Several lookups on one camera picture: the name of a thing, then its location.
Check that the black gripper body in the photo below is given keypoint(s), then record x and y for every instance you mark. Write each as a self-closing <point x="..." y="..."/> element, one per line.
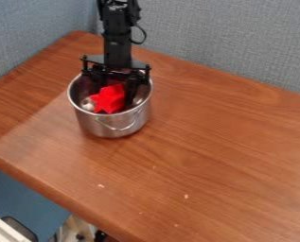
<point x="115" y="62"/>

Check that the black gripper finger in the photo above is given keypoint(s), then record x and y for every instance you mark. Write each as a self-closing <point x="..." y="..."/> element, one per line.
<point x="98" y="80"/>
<point x="131" y="85"/>

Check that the red cross-shaped block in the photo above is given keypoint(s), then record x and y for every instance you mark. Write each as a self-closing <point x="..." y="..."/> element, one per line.
<point x="108" y="99"/>

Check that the metal pot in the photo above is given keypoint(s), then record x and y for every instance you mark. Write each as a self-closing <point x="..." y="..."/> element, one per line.
<point x="108" y="125"/>

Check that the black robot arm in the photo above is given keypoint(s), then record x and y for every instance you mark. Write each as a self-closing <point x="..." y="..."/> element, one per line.
<point x="119" y="15"/>

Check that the white striped object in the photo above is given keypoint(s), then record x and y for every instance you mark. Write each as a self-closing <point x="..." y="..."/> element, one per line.
<point x="13" y="231"/>

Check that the wooden table leg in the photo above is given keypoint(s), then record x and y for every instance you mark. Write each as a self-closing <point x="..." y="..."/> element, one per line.
<point x="75" y="230"/>

